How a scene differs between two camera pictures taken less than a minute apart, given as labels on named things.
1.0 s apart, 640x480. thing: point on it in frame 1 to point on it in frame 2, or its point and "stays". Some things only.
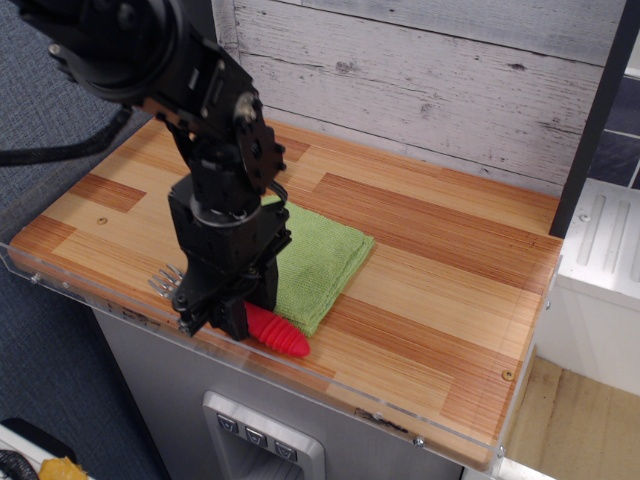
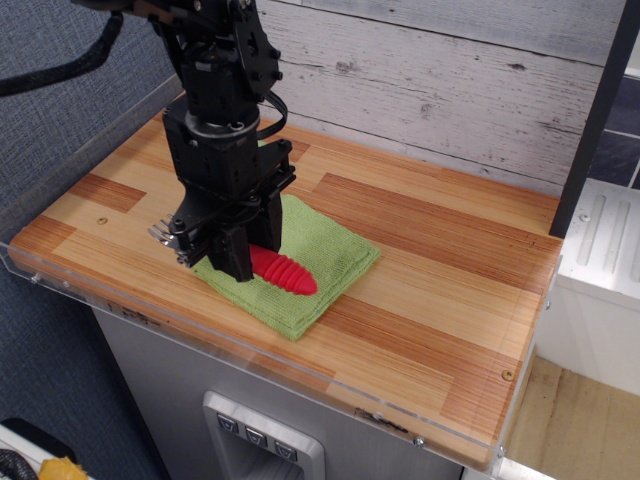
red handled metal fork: x=264 y=324 to x=281 y=269
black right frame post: x=597 y=122 stays
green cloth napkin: x=316 y=267 stays
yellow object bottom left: x=62 y=468 stays
